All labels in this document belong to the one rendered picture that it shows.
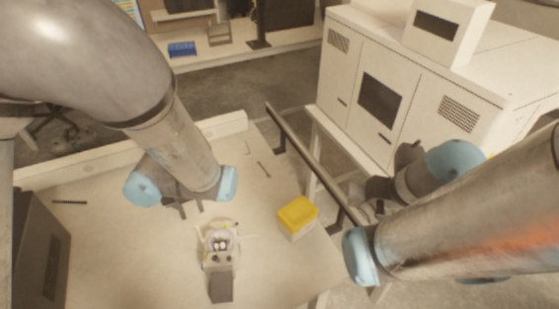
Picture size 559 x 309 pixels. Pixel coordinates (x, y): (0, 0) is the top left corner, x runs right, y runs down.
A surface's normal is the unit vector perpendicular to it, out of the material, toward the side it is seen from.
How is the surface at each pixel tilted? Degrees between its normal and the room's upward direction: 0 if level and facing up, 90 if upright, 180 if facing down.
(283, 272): 0
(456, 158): 25
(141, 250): 0
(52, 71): 92
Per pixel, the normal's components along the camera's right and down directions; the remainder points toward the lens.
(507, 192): -1.00, -0.02
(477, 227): -0.97, 0.18
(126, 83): 0.72, 0.47
